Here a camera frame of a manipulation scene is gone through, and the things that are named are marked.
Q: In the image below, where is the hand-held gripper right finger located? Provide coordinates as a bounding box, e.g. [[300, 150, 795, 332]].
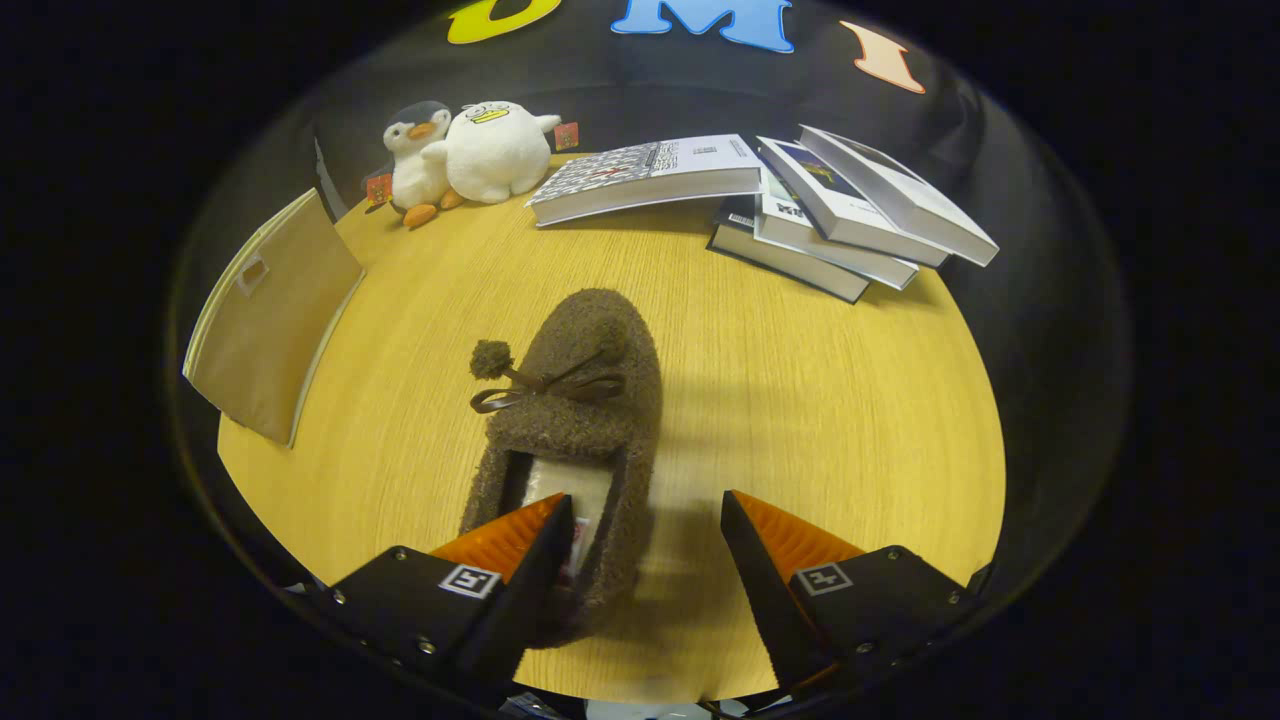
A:
[[720, 490, 986, 699]]

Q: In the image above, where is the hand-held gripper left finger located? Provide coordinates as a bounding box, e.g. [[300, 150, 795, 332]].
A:
[[325, 492, 576, 701]]

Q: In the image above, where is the brown fuzzy shoe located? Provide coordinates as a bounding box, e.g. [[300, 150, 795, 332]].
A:
[[459, 288, 665, 649]]

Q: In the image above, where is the beige fabric storage box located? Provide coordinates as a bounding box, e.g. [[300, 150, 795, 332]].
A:
[[182, 188, 367, 450]]

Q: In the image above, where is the dark cover book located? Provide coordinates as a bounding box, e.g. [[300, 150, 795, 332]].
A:
[[707, 195, 872, 304]]

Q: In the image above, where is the white book with barcode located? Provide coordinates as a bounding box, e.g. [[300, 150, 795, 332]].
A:
[[752, 185, 920, 292]]

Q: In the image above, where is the white book with blue picture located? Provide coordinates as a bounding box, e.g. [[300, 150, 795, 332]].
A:
[[757, 136, 950, 270]]

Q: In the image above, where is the white cover book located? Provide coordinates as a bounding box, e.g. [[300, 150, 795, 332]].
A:
[[798, 124, 1000, 268]]

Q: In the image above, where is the patterned cover book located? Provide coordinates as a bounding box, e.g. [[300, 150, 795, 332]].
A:
[[525, 134, 764, 229]]

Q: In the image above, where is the grey white penguin plush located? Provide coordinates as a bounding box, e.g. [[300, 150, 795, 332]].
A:
[[362, 100, 467, 231]]

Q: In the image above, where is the white duck plush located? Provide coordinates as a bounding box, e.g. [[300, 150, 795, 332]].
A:
[[420, 100, 582, 206]]

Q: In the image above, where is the black backdrop cloth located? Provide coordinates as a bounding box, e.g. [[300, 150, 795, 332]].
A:
[[165, 0, 1136, 601]]

